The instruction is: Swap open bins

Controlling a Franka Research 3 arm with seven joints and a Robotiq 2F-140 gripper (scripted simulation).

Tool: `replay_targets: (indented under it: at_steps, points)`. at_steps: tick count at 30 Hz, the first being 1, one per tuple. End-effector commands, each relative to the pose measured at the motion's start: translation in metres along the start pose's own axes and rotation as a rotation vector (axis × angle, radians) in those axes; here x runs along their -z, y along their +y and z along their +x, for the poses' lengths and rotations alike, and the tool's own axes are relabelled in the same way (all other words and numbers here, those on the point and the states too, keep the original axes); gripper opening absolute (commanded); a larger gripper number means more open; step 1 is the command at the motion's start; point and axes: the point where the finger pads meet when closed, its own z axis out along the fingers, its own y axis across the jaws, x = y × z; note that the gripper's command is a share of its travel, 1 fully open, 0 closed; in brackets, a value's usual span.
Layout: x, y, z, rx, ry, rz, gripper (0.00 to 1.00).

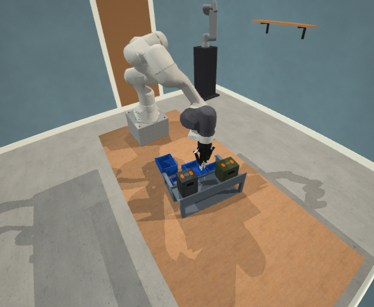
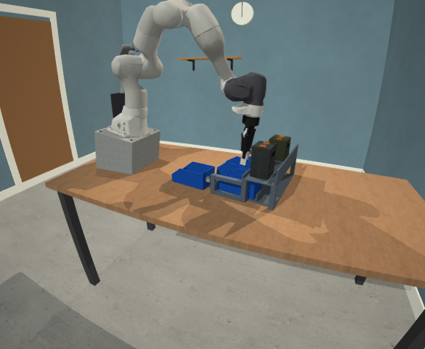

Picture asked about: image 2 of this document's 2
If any olive green tool case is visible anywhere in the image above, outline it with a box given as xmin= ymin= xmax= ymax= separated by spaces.
xmin=269 ymin=135 xmax=291 ymax=161

